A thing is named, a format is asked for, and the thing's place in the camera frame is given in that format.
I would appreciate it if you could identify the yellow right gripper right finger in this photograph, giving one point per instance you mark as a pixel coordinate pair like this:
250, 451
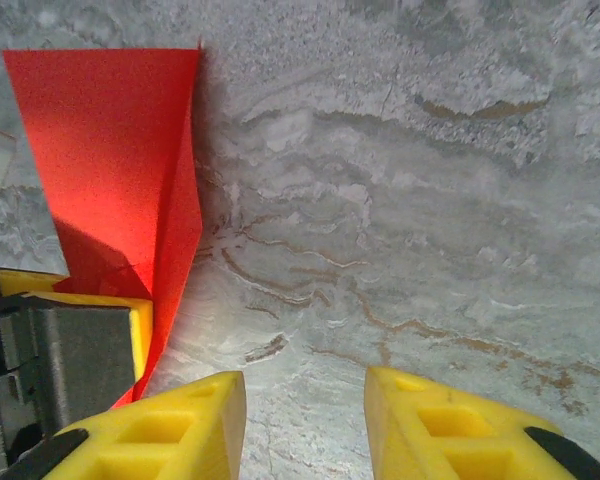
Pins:
455, 440

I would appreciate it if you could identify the red cloth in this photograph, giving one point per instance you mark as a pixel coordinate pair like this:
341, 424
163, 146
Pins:
105, 150

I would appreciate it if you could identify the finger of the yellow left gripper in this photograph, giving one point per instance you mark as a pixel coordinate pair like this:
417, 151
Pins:
141, 330
25, 282

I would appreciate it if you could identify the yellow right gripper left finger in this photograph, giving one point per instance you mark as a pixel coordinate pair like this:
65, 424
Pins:
180, 440

